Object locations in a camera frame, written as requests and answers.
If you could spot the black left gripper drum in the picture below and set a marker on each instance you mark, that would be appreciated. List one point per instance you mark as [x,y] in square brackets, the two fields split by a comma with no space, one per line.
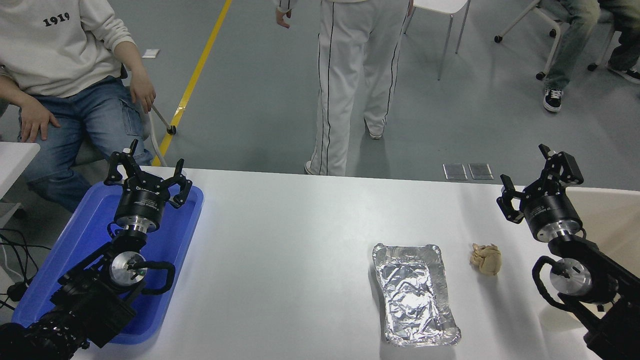
[141,204]

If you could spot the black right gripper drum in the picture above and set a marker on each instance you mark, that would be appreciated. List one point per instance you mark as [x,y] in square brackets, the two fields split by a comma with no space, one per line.
[550,212]

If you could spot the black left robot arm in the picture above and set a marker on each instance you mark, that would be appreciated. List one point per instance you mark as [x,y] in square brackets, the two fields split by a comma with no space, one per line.
[90,300]

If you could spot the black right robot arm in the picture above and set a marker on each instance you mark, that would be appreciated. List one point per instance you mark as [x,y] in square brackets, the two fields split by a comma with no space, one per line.
[610,280]

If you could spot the person's left hand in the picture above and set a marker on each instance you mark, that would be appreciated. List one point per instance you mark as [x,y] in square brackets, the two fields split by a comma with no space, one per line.
[142,90]
[282,16]

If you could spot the person's right hand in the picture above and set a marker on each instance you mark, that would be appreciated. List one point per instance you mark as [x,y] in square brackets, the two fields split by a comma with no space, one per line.
[35,120]

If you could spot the blue plastic tray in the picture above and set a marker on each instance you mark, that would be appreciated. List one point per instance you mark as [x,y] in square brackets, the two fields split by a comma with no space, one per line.
[172,235]

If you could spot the metal floor plate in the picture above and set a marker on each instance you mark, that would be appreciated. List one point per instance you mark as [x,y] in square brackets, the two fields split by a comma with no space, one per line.
[481,171]
[455,171]

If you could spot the white chair with castors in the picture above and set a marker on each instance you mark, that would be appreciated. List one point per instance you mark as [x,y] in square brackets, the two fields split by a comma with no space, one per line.
[171,130]
[540,76]
[592,66]

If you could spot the crumpled tan paper ball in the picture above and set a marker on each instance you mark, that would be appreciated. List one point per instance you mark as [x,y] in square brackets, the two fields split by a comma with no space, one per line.
[486,260]

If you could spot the large pale bin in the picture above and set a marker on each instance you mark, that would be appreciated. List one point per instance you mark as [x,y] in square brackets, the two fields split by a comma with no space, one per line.
[615,220]

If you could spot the white card on floor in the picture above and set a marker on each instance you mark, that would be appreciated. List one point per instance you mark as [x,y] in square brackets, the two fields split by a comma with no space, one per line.
[150,53]

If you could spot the small white side table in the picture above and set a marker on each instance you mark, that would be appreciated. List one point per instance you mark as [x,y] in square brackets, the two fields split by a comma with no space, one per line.
[15,160]

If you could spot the person in printed top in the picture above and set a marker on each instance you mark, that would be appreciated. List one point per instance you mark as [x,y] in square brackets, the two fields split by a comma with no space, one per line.
[60,55]

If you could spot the silver foil tray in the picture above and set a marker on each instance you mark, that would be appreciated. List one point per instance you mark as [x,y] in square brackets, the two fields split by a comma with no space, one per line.
[415,295]

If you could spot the person in dark trousers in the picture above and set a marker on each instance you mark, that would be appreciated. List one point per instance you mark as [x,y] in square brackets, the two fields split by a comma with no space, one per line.
[625,45]

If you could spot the person with black white sneaker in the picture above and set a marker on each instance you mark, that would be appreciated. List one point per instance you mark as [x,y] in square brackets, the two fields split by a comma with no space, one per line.
[575,30]

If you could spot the black power plug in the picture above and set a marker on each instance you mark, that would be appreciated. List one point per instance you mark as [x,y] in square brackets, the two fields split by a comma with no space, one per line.
[17,291]

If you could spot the white chair with thin legs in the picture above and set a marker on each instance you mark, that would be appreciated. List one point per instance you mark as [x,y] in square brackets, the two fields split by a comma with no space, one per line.
[440,4]

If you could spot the person in striped white trousers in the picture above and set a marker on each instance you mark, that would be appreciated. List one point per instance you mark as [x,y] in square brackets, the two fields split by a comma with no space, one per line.
[350,60]

